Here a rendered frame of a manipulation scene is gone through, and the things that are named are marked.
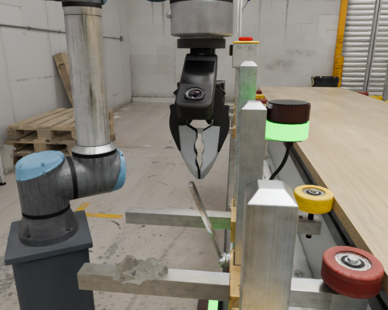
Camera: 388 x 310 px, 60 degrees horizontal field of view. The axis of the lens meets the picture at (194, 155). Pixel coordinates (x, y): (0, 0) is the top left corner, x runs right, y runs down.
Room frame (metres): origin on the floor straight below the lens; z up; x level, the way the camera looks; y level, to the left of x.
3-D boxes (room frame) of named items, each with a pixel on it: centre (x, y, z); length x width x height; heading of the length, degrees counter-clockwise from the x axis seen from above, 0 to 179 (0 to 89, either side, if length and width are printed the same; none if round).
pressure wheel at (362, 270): (0.41, -0.23, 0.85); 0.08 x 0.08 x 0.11
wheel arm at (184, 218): (0.69, -0.06, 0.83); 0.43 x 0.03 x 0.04; 83
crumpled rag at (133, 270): (0.45, 0.08, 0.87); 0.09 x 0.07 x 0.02; 83
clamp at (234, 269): (0.45, -0.08, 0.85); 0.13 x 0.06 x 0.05; 173
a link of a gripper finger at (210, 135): (0.52, -0.03, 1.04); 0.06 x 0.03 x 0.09; 173
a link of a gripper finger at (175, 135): (0.50, 0.01, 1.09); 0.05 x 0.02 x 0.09; 83
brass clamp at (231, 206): (0.70, -0.11, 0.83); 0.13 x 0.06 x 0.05; 173
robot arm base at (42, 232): (1.03, 0.50, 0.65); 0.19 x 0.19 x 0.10
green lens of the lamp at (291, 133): (0.47, -0.13, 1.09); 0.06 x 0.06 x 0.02
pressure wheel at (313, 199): (0.66, -0.26, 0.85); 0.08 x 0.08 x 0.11
